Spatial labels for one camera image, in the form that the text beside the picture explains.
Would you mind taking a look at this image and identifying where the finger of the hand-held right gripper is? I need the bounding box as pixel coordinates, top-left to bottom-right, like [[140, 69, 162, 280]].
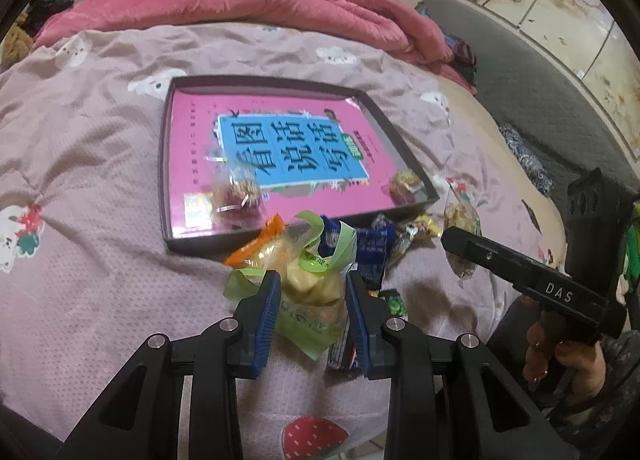
[[440, 226, 627, 342]]

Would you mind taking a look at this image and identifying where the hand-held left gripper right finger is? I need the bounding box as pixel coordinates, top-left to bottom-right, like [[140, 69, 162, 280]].
[[346, 271, 581, 460]]

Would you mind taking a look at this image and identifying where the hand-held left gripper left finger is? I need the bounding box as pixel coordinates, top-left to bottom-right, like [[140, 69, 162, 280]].
[[52, 270, 282, 460]]

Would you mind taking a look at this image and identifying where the green seaweed snack packet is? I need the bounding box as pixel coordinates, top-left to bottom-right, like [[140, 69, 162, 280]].
[[370, 289, 411, 321]]

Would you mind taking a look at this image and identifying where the green packet with yellow pastry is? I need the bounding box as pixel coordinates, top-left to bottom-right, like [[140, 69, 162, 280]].
[[222, 210, 358, 361]]

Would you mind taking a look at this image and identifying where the clear packet of brown snacks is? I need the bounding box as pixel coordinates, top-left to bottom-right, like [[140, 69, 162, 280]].
[[442, 185, 483, 281]]

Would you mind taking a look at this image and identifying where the orange snack packet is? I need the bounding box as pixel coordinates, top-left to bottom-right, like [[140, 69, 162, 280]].
[[224, 214, 286, 268]]

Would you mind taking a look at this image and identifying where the dark shallow box tray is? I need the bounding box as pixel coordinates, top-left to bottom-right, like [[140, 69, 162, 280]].
[[157, 74, 441, 257]]

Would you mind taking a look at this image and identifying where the person's right hand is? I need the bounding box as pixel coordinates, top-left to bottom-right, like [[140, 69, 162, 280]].
[[522, 307, 608, 393]]

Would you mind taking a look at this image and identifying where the blue cookie packet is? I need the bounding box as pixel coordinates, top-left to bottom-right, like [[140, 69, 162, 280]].
[[320, 215, 393, 291]]

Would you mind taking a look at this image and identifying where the flat yellow snack packet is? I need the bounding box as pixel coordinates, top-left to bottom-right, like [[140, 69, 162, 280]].
[[412, 212, 446, 241]]

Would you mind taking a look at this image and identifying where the black and white patterned cloth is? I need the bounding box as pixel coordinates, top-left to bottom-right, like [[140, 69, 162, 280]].
[[500, 122, 556, 198]]

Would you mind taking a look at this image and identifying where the small yellow snack packet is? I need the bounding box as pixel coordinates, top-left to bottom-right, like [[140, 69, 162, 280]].
[[390, 170, 426, 203]]

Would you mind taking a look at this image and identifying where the clear-wrapped round brown cake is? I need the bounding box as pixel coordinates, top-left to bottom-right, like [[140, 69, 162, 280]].
[[212, 167, 266, 216]]

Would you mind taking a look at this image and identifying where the grey padded headboard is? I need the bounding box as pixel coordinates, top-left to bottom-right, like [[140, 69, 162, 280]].
[[415, 0, 640, 251]]

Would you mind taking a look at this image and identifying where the pink and blue book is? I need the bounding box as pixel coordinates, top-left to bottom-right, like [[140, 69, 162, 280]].
[[167, 92, 431, 236]]

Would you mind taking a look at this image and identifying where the multicoloured cloth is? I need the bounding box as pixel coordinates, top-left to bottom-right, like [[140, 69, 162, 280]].
[[442, 30, 478, 91]]

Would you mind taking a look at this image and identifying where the mauve printed bed sheet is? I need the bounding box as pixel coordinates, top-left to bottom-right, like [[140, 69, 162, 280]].
[[0, 22, 568, 460]]

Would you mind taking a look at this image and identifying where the pink quilt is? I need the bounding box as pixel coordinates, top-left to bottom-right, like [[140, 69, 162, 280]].
[[32, 0, 476, 93]]

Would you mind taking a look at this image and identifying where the yellow knitted cloth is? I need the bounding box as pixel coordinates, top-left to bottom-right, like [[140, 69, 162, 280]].
[[0, 15, 36, 71]]

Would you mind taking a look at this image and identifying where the dark clothes pile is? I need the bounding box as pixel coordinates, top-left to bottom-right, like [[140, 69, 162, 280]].
[[27, 0, 73, 36]]

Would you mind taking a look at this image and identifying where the tree wall painting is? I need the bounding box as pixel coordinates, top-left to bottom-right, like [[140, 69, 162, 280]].
[[465, 0, 640, 163]]

